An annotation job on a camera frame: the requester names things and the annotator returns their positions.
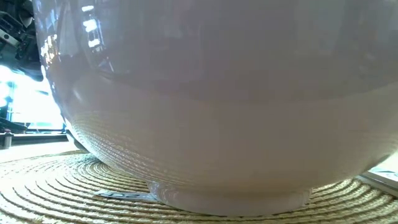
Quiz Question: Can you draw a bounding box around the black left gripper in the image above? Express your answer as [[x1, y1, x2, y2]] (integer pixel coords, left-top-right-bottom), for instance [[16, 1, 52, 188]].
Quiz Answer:
[[0, 0, 44, 82]]

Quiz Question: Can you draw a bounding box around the round woven straw placemat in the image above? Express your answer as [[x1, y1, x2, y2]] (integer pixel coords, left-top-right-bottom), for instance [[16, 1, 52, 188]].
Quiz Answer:
[[0, 150, 398, 224]]

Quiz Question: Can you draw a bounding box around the white printed label sticker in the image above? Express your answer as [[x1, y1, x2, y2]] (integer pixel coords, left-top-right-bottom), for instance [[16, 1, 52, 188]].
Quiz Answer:
[[95, 189, 158, 202]]

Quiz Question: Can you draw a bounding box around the large white ceramic bowl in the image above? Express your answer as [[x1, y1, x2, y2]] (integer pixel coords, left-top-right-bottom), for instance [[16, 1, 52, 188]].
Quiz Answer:
[[30, 0, 398, 218]]

